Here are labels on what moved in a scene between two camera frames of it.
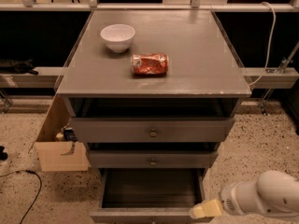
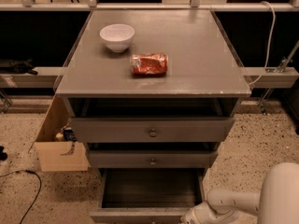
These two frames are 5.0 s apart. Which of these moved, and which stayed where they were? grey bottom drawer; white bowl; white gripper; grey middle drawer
Moved: white gripper
Stayed: grey middle drawer; white bowl; grey bottom drawer
